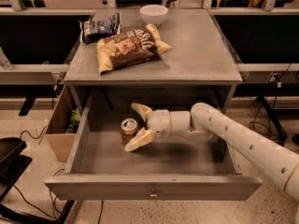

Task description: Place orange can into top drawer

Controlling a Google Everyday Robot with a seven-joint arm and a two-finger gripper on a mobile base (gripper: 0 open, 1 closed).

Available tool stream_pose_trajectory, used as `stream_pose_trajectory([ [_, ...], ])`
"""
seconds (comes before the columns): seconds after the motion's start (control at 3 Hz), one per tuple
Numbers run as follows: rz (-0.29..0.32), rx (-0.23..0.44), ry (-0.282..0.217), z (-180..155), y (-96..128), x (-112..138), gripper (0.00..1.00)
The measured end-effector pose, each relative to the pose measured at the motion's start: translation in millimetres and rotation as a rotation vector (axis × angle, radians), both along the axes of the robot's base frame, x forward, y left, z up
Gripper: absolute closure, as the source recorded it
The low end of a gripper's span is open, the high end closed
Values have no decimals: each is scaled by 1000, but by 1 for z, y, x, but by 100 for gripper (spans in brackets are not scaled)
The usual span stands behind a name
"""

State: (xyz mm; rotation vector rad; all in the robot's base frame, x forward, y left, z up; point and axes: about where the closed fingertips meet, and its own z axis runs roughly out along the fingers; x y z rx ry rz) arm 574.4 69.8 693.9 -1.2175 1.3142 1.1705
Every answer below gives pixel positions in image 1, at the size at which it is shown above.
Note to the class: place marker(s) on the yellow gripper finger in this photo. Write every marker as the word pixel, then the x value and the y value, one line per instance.
pixel 143 110
pixel 142 138

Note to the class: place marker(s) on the orange soda can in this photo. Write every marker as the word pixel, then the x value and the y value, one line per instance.
pixel 129 128

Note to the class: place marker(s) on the grey cabinet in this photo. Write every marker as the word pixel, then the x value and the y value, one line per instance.
pixel 198 57

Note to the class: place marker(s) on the white bowl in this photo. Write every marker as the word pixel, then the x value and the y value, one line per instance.
pixel 153 14

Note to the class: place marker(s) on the open grey top drawer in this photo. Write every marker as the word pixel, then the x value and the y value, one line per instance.
pixel 99 168

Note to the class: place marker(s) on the green toy in box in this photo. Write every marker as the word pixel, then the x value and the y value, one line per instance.
pixel 75 117

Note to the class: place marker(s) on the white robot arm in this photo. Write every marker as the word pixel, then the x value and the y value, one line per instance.
pixel 278 163

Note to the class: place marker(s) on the dark blue chip bag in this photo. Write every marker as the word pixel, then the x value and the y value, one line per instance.
pixel 92 31

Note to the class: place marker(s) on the black chair base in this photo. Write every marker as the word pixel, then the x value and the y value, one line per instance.
pixel 12 166

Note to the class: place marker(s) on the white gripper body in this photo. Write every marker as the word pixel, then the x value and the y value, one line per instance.
pixel 159 121

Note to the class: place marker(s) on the cardboard box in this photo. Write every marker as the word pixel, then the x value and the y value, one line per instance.
pixel 59 140

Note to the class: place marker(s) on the brown yellow chip bag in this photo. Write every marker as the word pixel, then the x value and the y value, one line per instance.
pixel 130 48

